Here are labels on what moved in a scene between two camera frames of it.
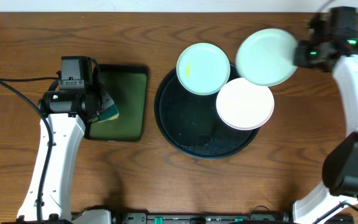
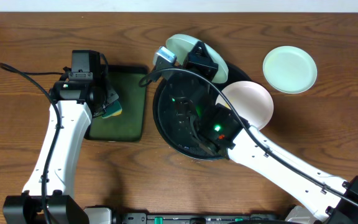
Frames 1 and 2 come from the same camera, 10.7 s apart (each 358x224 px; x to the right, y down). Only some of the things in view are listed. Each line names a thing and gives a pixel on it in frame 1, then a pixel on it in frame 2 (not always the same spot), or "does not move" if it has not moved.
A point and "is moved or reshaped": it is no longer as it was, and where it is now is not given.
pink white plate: [243, 105] does not move
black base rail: [263, 218] does not move
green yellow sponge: [110, 113] is moved or reshaped
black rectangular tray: [127, 87] does not move
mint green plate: [266, 57] -> [290, 70]
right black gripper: [301, 54] -> [198, 64]
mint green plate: [203, 68] is moved or reshaped
